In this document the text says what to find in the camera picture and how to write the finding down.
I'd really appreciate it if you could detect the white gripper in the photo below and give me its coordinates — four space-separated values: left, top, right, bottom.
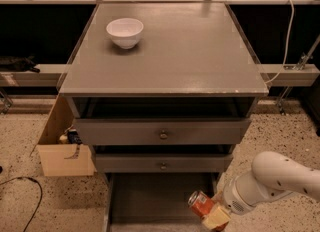
202 177 254 231

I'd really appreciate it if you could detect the crushed red coke can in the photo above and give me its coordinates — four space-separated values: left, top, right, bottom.
188 191 216 223

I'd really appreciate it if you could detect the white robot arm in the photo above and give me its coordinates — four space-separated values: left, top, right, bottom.
201 151 320 230

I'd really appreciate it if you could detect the open grey bottom drawer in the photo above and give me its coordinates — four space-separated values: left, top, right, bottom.
102 173 217 232

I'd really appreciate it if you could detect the grey middle drawer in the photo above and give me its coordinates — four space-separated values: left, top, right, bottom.
94 154 233 173

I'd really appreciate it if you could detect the grey drawer cabinet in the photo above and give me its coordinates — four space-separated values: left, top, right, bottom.
58 1 270 232

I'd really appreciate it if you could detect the grey top drawer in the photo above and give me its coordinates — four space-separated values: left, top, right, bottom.
73 119 251 145

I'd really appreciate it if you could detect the wooden side box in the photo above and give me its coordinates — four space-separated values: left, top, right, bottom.
36 96 96 176

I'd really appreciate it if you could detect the white ceramic bowl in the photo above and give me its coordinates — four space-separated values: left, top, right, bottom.
106 18 144 49

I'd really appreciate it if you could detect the black object on shelf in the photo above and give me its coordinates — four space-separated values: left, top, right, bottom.
0 56 40 73

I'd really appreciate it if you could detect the black floor cable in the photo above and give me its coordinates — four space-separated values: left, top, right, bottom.
0 176 44 232

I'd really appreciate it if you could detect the white hanging cable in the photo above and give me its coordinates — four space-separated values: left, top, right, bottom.
265 0 296 85

